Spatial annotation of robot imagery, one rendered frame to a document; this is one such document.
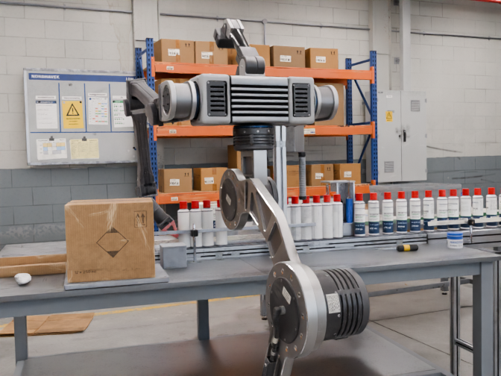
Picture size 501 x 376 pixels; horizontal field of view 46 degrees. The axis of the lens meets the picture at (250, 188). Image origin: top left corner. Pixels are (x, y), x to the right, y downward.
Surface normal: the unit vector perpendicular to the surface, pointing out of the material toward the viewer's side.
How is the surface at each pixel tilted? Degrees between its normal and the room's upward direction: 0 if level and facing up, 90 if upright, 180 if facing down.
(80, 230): 90
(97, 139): 90
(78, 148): 90
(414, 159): 90
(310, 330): 101
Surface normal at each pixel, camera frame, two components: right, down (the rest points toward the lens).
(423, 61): 0.39, 0.04
